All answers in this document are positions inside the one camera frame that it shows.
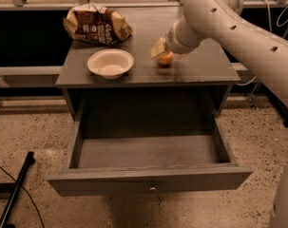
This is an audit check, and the orange fruit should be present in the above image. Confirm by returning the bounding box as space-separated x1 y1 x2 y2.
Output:
158 51 173 66

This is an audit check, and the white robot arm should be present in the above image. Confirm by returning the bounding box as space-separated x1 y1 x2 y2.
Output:
151 0 288 228

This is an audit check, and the grey open top drawer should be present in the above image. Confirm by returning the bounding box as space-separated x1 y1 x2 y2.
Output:
48 118 253 196

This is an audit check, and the grey wooden cabinet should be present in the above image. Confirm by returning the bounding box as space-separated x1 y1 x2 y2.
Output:
56 7 240 114

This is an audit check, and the white paper bowl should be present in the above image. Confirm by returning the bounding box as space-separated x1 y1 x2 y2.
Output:
87 48 134 79

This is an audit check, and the brown chip bag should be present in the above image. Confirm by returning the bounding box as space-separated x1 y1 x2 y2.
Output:
63 3 133 46

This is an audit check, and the black stand leg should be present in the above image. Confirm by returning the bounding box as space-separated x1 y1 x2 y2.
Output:
0 151 35 228

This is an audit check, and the thin black floor cable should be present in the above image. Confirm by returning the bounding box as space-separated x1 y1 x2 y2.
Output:
0 156 47 228

